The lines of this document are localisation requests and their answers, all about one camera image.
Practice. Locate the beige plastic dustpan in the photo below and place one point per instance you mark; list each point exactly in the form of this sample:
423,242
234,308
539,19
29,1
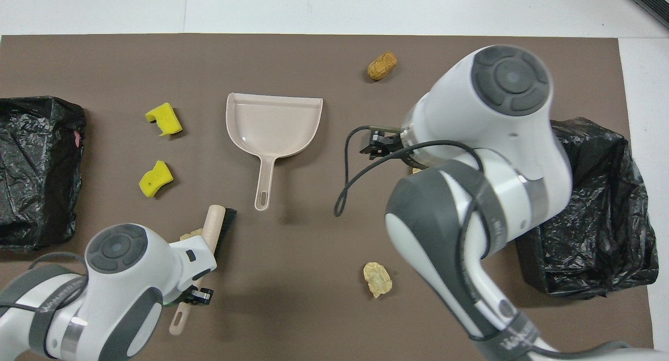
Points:
272,126

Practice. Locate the orange-brown sponge lump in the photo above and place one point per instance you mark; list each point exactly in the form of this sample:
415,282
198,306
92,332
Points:
381,67

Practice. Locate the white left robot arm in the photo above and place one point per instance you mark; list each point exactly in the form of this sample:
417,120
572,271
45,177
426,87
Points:
130,277

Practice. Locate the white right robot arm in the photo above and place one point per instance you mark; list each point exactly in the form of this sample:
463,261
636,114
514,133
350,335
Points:
502,120

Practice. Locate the black bag bin pink mark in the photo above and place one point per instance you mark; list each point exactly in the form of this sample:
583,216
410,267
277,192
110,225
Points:
31,183

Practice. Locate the brown table mat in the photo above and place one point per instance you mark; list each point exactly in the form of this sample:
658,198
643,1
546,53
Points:
292,277

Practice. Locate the black bag-lined bin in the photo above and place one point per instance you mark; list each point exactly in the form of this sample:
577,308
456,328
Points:
601,220

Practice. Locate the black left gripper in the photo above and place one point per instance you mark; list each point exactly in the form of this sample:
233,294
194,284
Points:
201,297

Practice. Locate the beige brush black bristles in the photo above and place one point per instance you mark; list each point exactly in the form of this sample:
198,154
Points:
211,225

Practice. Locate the notched yellow green sponge piece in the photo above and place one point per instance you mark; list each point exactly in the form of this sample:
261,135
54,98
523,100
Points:
166,118

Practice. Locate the yellow sponge piece dark dot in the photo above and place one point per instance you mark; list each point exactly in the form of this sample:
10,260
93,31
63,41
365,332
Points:
154,181

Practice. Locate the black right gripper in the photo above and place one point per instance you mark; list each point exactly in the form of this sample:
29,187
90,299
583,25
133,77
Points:
384,144

